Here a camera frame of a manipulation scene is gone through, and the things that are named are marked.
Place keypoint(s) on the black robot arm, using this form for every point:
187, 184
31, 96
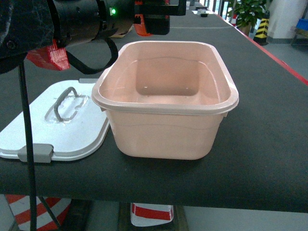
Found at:
41, 30

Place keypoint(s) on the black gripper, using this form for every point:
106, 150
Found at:
148, 17

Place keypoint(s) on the green potted plant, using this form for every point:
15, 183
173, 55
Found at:
248, 12

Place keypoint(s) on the red white cone under table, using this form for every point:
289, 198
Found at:
147, 215

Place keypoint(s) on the distant red white cone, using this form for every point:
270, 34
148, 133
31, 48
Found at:
233, 20

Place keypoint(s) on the red 3d printed mount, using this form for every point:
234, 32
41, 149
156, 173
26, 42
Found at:
50, 57

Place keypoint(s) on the pink plastic storage box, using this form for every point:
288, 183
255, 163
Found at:
166, 99

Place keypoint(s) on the yellow black striped bollard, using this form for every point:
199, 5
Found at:
262, 33

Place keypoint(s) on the white lid with grey handle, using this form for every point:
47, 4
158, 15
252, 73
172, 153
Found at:
66, 124

